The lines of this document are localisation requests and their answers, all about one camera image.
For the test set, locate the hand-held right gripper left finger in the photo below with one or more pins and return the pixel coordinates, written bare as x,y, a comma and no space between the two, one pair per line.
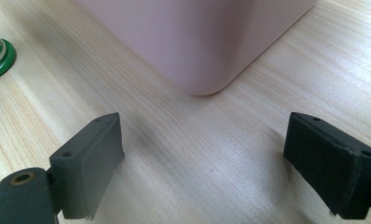
90,161

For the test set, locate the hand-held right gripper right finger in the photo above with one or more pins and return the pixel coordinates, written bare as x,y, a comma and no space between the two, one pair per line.
329,168

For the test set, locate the pink storage box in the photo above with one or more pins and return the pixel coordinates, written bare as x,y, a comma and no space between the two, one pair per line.
199,40

